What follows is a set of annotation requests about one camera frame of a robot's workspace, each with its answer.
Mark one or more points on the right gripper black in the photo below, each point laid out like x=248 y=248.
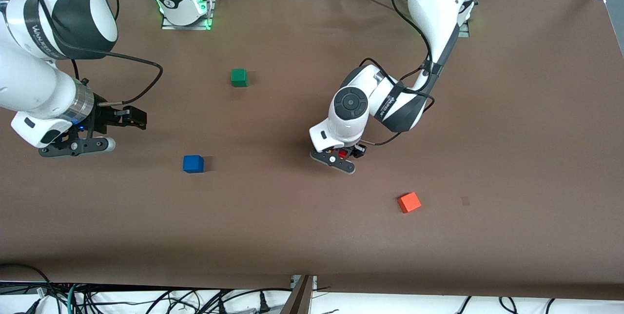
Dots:
x=104 y=116

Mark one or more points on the red cube block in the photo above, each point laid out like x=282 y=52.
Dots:
x=343 y=153

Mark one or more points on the blue cube block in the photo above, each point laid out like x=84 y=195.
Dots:
x=193 y=164

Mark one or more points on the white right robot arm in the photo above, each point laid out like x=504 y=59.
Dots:
x=29 y=85

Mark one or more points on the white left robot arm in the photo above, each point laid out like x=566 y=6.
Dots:
x=438 y=2

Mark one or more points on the orange cube block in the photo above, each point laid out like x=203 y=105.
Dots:
x=409 y=203

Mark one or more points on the brown table cover sheet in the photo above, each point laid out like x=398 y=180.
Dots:
x=292 y=236

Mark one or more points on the green cube block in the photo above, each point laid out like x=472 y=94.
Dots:
x=239 y=77

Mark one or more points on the black power plug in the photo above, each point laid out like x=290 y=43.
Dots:
x=263 y=303

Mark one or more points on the right arm silver base plate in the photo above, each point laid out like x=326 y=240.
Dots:
x=168 y=25

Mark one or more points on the small silver metal bracket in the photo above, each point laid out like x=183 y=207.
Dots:
x=294 y=281

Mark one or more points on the left arm silver base plate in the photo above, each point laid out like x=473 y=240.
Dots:
x=464 y=31

